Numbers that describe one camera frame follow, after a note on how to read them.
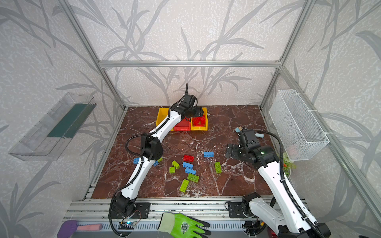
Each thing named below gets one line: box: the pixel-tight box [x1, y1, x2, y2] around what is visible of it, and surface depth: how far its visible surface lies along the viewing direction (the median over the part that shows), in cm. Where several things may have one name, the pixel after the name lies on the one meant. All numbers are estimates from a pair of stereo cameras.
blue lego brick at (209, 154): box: [203, 151, 214, 158], surface depth 95 cm
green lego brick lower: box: [187, 173, 200, 183], surface depth 85 cm
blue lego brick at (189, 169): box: [183, 165, 197, 176], surface depth 87 cm
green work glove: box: [157, 212, 212, 238], surface depth 70 cm
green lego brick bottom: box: [179, 178, 190, 193], surface depth 82 cm
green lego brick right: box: [214, 161, 222, 174], surface depth 88 cm
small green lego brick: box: [169, 166, 176, 174], surface depth 88 cm
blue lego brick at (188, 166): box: [182, 161, 196, 172], surface depth 88 cm
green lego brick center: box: [171, 159, 181, 170], surface depth 89 cm
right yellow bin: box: [190, 107, 209, 131], surface depth 105 cm
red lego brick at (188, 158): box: [183, 154, 195, 163], surface depth 93 cm
